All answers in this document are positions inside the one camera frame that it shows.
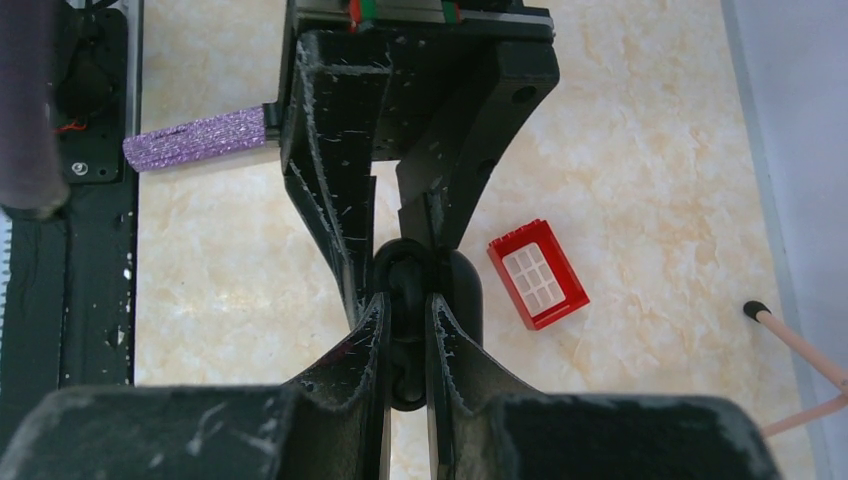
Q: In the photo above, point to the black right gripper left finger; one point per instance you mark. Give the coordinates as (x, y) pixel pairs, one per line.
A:
(331, 421)

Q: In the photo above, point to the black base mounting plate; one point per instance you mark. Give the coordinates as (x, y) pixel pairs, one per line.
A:
(68, 283)

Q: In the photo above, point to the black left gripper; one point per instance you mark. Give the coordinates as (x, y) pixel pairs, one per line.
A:
(333, 85)

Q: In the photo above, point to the red toy window brick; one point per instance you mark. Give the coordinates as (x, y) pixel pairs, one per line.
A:
(537, 275)

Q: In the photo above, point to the purple glitter microphone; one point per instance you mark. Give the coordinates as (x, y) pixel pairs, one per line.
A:
(204, 139)

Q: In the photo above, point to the pink music stand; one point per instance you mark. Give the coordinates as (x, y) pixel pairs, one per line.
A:
(807, 357)

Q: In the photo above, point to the black oval earbud case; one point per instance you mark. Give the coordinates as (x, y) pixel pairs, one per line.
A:
(412, 275)

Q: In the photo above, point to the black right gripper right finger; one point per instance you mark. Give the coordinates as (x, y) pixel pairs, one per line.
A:
(485, 423)

